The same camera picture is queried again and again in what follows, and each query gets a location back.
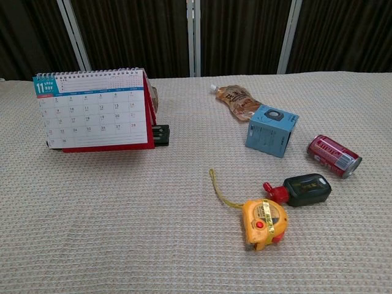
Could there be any yellow tape measure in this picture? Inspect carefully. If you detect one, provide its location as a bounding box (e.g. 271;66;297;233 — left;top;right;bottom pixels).
209;168;289;252

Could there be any red desk calendar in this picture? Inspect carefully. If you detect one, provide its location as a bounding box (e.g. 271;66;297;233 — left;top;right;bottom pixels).
32;67;157;153

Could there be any grey metal partition post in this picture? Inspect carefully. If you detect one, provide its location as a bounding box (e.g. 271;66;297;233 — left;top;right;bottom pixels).
276;0;304;75
186;0;202;78
56;0;92;72

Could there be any brown spouted drink pouch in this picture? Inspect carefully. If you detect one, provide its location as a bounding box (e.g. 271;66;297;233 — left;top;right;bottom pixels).
209;83;263;123

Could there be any light blue cardboard box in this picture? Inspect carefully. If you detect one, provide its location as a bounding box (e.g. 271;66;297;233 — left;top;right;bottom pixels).
245;104;300;159

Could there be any black plastic block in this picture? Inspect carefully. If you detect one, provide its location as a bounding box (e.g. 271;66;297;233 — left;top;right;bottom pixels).
152;124;171;148

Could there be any black bottle with red cap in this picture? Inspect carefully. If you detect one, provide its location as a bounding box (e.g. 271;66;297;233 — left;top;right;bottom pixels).
263;173;333;208

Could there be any beige woven tablecloth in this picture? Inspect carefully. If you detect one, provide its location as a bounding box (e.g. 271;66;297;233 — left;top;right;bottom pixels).
0;71;392;294

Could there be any brown stone-like lump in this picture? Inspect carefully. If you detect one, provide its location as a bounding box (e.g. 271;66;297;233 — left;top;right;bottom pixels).
149;86;160;115

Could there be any red drink can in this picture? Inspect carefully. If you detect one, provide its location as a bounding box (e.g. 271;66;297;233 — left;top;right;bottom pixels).
307;134;363;179

